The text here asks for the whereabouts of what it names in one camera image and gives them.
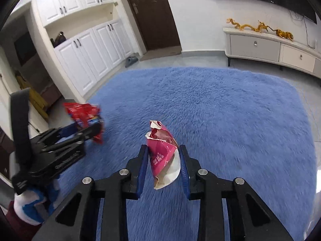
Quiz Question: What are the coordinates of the red chip bag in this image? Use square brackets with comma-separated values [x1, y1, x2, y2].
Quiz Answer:
[64, 102, 103, 144]

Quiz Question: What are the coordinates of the grey slipper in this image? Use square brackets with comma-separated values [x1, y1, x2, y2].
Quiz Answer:
[125, 56, 139, 68]

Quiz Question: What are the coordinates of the white tv cabinet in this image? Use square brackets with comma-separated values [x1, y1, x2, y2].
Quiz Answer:
[223, 28, 320, 78]

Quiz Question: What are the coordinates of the white wall cupboard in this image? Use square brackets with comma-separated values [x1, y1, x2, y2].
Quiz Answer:
[29, 0, 138, 102]

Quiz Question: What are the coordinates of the brown entrance door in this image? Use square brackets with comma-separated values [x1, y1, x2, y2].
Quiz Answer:
[128, 0, 180, 50]

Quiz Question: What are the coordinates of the blue fluffy blanket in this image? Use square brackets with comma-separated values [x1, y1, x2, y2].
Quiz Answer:
[59, 67, 317, 240]

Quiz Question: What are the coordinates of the golden dragon figurine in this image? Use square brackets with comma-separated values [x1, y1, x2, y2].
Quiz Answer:
[226, 18, 268, 33]

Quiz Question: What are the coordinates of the left gloved hand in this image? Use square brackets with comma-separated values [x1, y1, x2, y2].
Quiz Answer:
[13, 179, 62, 226]

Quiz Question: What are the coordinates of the golden tiger figurine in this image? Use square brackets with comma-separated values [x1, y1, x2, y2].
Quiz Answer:
[275, 29, 294, 41]

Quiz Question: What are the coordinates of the pink white snack wrapper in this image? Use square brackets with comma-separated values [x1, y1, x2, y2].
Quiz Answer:
[145, 120, 181, 190]

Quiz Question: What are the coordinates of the black bag on shelf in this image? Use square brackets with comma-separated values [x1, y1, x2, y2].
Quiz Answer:
[50, 32, 66, 48]

